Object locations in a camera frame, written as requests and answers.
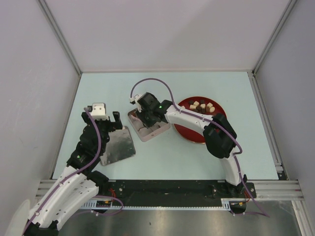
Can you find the white slotted cable duct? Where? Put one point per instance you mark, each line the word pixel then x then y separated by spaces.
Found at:
pixel 95 205

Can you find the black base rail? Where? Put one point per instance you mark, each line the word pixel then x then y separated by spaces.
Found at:
pixel 172 193

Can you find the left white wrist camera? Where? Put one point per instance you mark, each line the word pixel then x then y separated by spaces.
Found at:
pixel 98 111

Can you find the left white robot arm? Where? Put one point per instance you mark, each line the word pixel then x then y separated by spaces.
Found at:
pixel 78 182

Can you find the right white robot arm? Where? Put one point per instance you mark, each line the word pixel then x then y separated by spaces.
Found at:
pixel 219 136

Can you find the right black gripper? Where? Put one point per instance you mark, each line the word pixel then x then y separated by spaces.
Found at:
pixel 141 116

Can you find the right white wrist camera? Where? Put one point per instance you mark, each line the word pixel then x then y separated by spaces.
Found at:
pixel 134 101

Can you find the silver tin lid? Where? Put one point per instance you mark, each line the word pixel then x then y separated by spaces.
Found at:
pixel 120 147

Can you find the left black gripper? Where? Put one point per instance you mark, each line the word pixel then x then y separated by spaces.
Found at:
pixel 118 123

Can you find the red round plate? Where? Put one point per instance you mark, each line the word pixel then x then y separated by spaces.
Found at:
pixel 206 106

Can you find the pink chocolate tin box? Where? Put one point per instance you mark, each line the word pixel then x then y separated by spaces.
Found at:
pixel 146 134

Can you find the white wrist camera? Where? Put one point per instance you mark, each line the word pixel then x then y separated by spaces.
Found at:
pixel 98 111
pixel 134 101

